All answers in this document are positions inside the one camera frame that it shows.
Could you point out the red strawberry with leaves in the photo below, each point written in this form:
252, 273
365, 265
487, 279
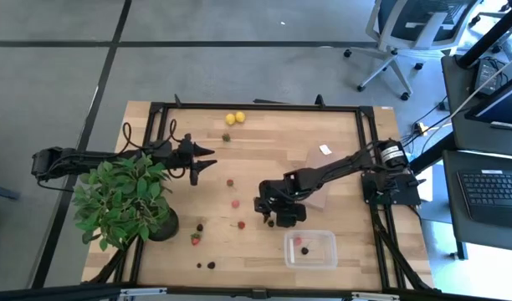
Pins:
195, 240

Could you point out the white office chair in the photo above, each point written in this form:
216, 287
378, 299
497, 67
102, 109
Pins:
423, 18

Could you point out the white paper tag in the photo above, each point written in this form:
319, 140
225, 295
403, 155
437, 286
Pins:
325, 149

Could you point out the black horizontal frame beam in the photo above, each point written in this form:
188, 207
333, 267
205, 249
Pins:
72, 292

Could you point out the small dark berry with stem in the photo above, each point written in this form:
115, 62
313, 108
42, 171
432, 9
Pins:
305, 251

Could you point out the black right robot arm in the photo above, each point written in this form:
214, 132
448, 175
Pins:
335, 167

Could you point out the small green-brown fruit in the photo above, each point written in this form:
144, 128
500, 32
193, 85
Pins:
226, 137

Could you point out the black diagonal pole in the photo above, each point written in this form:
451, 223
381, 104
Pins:
486, 42

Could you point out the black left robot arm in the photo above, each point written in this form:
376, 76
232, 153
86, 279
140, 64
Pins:
84, 161

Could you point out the clear plastic container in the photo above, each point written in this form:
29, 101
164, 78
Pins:
318, 259

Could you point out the black power adapter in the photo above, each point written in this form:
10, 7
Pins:
488, 75

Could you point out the yellow lemon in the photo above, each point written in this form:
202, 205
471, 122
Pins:
240, 117
230, 119

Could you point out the pink strawberry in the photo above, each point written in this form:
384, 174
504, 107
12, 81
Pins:
297, 241
235, 204

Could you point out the black laptop keyboard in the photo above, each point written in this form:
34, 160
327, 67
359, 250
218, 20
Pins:
490, 192

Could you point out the black computer monitor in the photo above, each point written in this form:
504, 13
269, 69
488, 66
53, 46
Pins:
507, 106

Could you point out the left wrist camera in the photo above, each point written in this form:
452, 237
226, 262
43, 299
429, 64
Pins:
193, 177

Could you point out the black desk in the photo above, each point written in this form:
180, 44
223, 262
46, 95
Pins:
452, 217
452, 92

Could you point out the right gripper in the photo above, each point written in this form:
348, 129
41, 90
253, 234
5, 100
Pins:
285, 205

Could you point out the green potted plant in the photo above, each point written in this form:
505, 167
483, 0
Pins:
122, 200

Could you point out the black aluminium table frame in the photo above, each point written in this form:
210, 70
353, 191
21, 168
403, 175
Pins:
260, 107

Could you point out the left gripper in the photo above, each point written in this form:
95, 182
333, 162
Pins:
185, 152

